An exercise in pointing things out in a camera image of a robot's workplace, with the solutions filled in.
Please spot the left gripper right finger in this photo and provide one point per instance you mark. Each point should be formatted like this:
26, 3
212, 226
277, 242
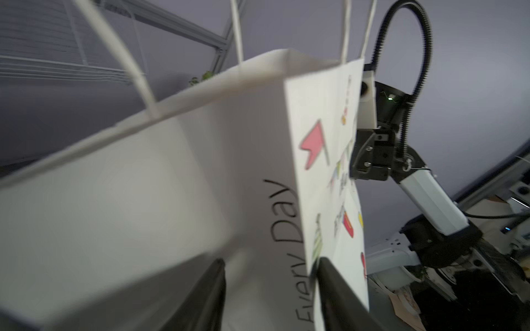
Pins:
341, 309

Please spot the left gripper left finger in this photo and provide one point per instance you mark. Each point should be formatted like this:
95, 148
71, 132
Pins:
203, 308

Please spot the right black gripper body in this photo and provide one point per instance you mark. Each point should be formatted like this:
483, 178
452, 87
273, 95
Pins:
373, 154

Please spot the white paper bag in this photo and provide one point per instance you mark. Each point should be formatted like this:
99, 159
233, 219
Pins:
246, 171

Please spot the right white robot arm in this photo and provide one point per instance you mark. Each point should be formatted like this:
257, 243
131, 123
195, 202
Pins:
440, 243

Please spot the artificial plant in black vase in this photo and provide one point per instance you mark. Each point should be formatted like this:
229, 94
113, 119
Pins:
196, 80

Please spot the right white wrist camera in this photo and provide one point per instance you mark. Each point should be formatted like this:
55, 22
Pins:
367, 113

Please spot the white wire wall shelf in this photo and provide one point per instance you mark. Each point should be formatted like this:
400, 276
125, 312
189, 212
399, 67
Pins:
52, 41

